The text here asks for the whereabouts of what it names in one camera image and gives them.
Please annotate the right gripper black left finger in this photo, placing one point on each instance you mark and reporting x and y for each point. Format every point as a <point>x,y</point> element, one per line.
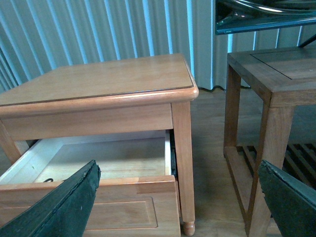
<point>63,212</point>

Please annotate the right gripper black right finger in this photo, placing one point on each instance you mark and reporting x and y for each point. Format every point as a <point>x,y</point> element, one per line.
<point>291,202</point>

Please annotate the wooden drawer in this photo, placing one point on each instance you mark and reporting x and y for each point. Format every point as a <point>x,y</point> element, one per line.
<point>136,196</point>

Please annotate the light wooden nightstand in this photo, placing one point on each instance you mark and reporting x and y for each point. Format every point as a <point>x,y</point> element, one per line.
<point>125,96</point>

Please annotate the dark wooden side table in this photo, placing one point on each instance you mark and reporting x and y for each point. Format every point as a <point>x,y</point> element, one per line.
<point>283,78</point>

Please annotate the pale pleated curtain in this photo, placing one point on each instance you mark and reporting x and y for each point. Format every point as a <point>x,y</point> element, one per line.
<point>37,36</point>

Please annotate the glass table top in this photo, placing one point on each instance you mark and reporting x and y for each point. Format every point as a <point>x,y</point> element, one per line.
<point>236,16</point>

